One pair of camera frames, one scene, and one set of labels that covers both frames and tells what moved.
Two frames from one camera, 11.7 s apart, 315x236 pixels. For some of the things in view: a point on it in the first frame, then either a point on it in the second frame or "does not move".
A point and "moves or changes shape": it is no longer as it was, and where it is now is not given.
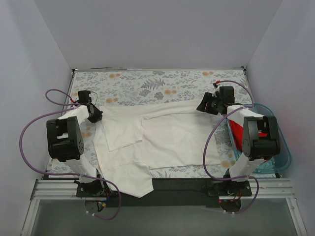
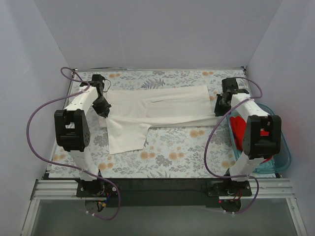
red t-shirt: [237, 131] does not move
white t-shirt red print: [129, 137] moves or changes shape
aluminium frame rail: [52, 190] does not move
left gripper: [96, 114] → [103, 108]
